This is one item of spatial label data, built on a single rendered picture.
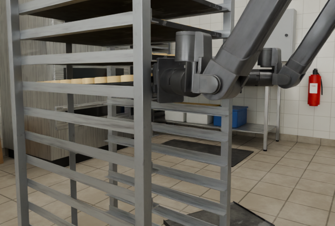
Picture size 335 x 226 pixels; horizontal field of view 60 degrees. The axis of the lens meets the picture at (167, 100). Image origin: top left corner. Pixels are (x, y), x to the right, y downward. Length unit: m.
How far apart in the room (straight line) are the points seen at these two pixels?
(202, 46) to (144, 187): 0.36
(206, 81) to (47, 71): 2.63
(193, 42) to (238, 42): 0.09
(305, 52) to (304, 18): 3.60
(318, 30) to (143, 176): 0.63
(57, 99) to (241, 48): 2.72
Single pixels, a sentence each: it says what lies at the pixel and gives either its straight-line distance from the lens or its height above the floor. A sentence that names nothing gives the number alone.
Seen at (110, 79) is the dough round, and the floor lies 0.99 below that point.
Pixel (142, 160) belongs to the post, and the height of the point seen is 0.81.
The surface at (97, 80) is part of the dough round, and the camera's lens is 0.87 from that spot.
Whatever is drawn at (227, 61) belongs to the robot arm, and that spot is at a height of 1.03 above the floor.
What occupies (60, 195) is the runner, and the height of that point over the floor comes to 0.61.
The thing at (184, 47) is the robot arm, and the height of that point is 1.06.
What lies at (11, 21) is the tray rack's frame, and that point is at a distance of 1.17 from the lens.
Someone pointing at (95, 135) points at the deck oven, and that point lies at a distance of 3.49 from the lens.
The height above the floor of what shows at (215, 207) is 0.51.
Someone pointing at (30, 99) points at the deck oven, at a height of 0.72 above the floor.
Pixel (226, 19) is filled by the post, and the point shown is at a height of 1.19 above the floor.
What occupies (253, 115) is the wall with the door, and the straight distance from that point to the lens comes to 4.70.
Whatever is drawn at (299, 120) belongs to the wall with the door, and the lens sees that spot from 4.55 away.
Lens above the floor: 1.01
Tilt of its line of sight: 6 degrees down
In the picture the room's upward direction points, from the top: straight up
